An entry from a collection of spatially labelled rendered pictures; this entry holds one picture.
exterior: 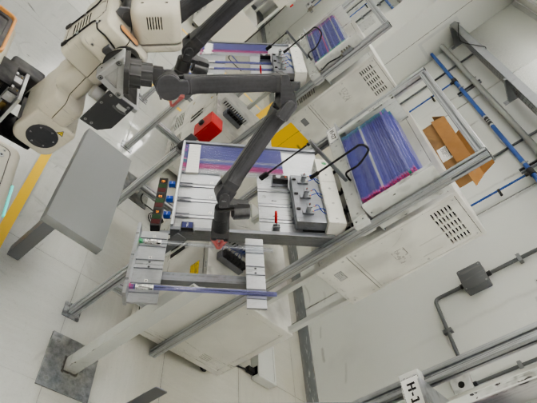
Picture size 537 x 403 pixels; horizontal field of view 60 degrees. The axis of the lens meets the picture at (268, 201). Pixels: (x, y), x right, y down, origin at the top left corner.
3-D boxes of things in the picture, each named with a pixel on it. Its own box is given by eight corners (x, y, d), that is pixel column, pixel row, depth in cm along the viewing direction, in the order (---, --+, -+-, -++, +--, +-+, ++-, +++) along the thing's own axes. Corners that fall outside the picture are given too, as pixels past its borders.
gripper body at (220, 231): (228, 223, 177) (230, 209, 172) (228, 242, 169) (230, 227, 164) (212, 222, 176) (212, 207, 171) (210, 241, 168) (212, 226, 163)
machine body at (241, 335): (120, 333, 236) (206, 277, 213) (141, 237, 290) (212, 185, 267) (209, 380, 270) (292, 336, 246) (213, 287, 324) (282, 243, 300)
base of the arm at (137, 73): (125, 49, 139) (123, 69, 131) (153, 52, 142) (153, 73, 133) (125, 73, 145) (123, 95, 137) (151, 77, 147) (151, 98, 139)
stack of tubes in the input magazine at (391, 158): (361, 201, 194) (418, 166, 184) (340, 137, 233) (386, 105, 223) (377, 217, 201) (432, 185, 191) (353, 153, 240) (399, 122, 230)
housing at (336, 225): (322, 245, 207) (329, 222, 198) (308, 180, 245) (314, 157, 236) (340, 246, 208) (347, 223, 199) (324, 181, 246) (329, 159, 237)
